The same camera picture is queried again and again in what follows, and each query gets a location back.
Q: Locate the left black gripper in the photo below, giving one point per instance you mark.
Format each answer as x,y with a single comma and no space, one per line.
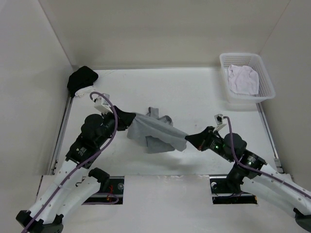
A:
124,119

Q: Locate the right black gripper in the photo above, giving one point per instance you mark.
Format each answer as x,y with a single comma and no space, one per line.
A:
200,140

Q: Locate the grey tank top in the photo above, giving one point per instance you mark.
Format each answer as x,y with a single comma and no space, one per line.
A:
156,134

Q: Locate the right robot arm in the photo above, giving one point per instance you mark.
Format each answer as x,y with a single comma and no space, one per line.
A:
252,174

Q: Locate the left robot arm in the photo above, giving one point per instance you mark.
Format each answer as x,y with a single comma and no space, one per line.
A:
75,182

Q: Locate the white folded tank top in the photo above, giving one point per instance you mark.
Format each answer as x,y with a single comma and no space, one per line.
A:
83,91

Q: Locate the black folded tank top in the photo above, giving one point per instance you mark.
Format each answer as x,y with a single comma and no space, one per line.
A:
83,77

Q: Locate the pale pink tank top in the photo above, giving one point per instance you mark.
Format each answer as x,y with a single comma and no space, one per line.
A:
243,80

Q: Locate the white plastic basket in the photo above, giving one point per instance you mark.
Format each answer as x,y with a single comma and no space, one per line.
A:
266,89

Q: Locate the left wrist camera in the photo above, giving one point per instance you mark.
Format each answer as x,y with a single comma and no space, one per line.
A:
102,105

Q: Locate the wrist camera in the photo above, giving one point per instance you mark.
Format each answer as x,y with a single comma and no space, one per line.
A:
219,118
102,105

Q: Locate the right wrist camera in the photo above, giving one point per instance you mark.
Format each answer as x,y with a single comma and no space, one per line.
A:
219,118

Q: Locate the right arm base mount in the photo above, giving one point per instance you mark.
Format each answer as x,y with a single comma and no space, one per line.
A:
222,194

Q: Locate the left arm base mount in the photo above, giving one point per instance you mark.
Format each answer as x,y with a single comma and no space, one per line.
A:
110,192

